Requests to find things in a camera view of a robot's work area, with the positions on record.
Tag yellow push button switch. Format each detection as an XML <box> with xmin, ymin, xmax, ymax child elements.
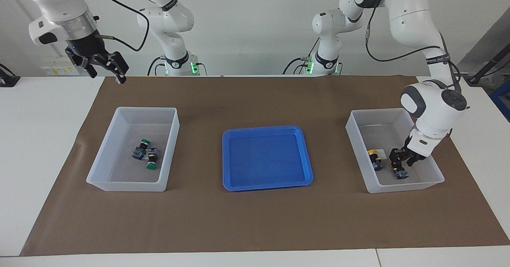
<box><xmin>367</xmin><ymin>149</ymin><xmax>384</xmax><ymax>172</ymax></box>
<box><xmin>392</xmin><ymin>160</ymin><xmax>411</xmax><ymax>180</ymax></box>

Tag brown paper mat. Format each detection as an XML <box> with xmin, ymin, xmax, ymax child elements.
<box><xmin>20</xmin><ymin>76</ymin><xmax>510</xmax><ymax>256</ymax></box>

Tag translucent white plastic box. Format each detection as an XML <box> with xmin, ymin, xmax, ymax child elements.
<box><xmin>345</xmin><ymin>108</ymin><xmax>445</xmax><ymax>194</ymax></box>
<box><xmin>86</xmin><ymin>107</ymin><xmax>180</xmax><ymax>192</ymax></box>

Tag black stand leg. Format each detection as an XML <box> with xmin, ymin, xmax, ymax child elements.
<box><xmin>467</xmin><ymin>46</ymin><xmax>510</xmax><ymax>86</ymax></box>

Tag black clamp mount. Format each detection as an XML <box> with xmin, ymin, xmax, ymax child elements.
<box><xmin>0</xmin><ymin>63</ymin><xmax>20</xmax><ymax>87</ymax></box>

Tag green push button switch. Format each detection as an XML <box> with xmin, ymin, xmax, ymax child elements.
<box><xmin>145</xmin><ymin>147</ymin><xmax>160</xmax><ymax>170</ymax></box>
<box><xmin>132</xmin><ymin>139</ymin><xmax>152</xmax><ymax>161</ymax></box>

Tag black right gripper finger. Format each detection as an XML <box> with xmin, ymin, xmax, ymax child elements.
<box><xmin>100</xmin><ymin>52</ymin><xmax>129</xmax><ymax>84</ymax></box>
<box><xmin>66</xmin><ymin>48</ymin><xmax>97</xmax><ymax>79</ymax></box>

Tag blue plastic tray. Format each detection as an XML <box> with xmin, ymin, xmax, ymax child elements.
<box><xmin>222</xmin><ymin>125</ymin><xmax>314</xmax><ymax>192</ymax></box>

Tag white yellow-labelled power strip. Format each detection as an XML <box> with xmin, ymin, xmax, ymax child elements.
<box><xmin>42</xmin><ymin>62</ymin><xmax>80</xmax><ymax>76</ymax></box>

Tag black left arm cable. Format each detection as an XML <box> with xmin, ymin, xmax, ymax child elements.
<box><xmin>365</xmin><ymin>4</ymin><xmax>463</xmax><ymax>94</ymax></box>

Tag black base cable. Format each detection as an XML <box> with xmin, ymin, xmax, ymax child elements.
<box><xmin>282</xmin><ymin>57</ymin><xmax>310</xmax><ymax>75</ymax></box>
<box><xmin>147</xmin><ymin>56</ymin><xmax>165</xmax><ymax>76</ymax></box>

